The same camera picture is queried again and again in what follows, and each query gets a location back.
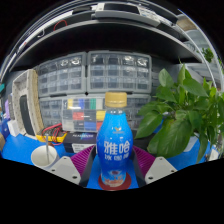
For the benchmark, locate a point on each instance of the black labelled box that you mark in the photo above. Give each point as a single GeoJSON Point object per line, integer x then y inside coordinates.
{"type": "Point", "coordinates": [80, 140]}

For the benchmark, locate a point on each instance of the white perforated tray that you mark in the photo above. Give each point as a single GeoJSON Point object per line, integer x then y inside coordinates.
{"type": "Point", "coordinates": [33, 86]}

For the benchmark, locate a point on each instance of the white shelf unit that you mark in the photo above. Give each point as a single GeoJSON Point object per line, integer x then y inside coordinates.
{"type": "Point", "coordinates": [200, 36]}

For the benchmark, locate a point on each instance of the black zip case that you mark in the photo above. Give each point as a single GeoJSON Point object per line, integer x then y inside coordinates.
{"type": "Point", "coordinates": [26, 115]}

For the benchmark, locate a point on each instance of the yellow multimeter with leads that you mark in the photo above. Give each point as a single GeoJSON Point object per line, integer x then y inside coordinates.
{"type": "Point", "coordinates": [53, 136]}

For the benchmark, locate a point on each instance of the blue drink bottle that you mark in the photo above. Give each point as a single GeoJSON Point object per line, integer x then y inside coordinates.
{"type": "Point", "coordinates": [115, 146]}

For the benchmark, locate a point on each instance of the black workbench shelf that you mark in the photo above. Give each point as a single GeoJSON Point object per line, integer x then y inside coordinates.
{"type": "Point", "coordinates": [110, 36]}

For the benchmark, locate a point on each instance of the white paper cup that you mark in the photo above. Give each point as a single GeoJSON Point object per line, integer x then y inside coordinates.
{"type": "Point", "coordinates": [38, 158]}

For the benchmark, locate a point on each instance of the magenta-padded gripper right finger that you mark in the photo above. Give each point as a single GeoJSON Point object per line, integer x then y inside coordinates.
{"type": "Point", "coordinates": [163, 168]}

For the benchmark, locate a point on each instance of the clear box with colourful parts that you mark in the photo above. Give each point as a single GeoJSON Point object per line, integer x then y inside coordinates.
{"type": "Point", "coordinates": [83, 115]}

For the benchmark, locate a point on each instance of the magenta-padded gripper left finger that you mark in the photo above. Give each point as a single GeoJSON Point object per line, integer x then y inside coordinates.
{"type": "Point", "coordinates": [61, 168]}

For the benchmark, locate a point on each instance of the green potted plant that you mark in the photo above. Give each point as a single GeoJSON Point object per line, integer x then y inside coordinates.
{"type": "Point", "coordinates": [176, 123]}

